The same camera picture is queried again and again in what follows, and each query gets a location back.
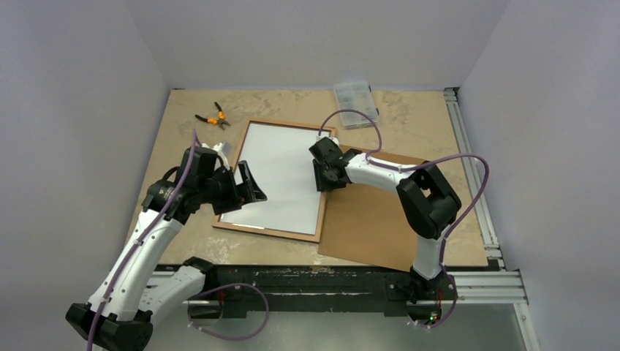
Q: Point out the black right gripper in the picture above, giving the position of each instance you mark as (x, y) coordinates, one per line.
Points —
(322, 165)

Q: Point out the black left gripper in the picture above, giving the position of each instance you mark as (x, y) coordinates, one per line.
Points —
(245, 193)

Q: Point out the brown cardboard backing board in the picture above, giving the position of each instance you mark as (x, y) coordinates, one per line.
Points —
(364, 221)

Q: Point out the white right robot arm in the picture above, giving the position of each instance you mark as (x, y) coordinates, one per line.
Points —
(429, 202)

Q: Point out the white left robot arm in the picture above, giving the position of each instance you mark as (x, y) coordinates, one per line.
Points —
(121, 314)

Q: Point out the clear plastic screw box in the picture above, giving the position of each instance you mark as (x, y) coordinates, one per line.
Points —
(355, 95)

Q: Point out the orange black pliers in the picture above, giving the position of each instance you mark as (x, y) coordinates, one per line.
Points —
(219, 121)

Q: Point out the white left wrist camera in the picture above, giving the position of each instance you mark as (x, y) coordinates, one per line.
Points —
(222, 147)

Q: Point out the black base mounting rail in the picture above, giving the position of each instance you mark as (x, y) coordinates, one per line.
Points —
(235, 290)

